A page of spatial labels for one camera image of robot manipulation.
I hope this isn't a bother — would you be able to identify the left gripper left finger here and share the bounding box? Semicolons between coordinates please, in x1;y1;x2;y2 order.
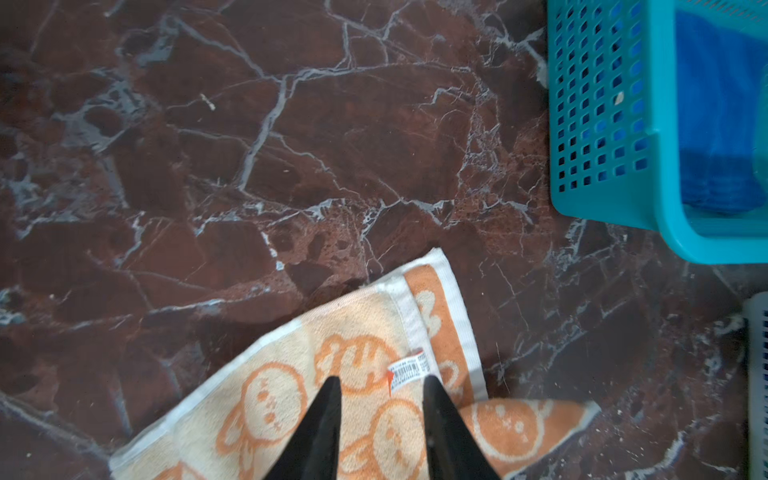
264;376;342;480

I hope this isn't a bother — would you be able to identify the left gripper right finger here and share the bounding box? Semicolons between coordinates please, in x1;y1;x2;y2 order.
423;375;500;480

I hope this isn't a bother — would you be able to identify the orange patterned towel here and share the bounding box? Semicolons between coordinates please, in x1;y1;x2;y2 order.
109;248;600;479

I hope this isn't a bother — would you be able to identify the blue towel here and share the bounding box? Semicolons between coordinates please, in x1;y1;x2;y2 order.
675;11;767;215

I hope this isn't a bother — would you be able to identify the teal plastic basket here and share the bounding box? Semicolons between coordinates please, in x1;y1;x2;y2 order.
547;1;767;265

